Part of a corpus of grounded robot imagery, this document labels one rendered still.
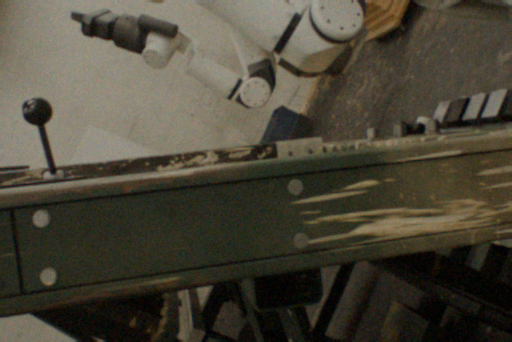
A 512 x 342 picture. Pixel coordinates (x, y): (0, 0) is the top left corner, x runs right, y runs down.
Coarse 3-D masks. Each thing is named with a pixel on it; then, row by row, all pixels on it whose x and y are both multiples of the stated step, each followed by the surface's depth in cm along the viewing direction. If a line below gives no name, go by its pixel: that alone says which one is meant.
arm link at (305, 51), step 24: (216, 0) 69; (240, 0) 68; (264, 0) 69; (240, 24) 70; (264, 24) 69; (288, 24) 69; (264, 48) 72; (288, 48) 70; (312, 48) 70; (336, 48) 70; (312, 72) 77
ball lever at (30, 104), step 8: (24, 104) 63; (32, 104) 63; (40, 104) 63; (48, 104) 64; (24, 112) 63; (32, 112) 63; (40, 112) 63; (48, 112) 64; (32, 120) 63; (40, 120) 63; (48, 120) 64; (40, 128) 65; (40, 136) 66; (48, 144) 67; (48, 152) 67; (48, 160) 68; (48, 176) 69; (56, 176) 69; (64, 176) 70
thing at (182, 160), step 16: (272, 144) 131; (288, 144) 132; (304, 144) 133; (320, 144) 133; (112, 160) 124; (128, 160) 125; (144, 160) 126; (160, 160) 126; (176, 160) 127; (192, 160) 128; (208, 160) 128; (224, 160) 129; (0, 176) 120; (16, 176) 121; (32, 176) 121; (96, 176) 124; (112, 176) 125
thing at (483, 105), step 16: (464, 96) 111; (480, 96) 98; (496, 96) 93; (448, 112) 109; (464, 112) 103; (480, 112) 97; (496, 112) 91; (416, 128) 122; (448, 128) 110; (464, 128) 103; (480, 128) 98; (496, 128) 80
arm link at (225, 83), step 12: (204, 60) 127; (204, 72) 127; (216, 72) 127; (228, 72) 128; (204, 84) 129; (216, 84) 128; (228, 84) 128; (240, 84) 129; (228, 96) 130; (240, 96) 127
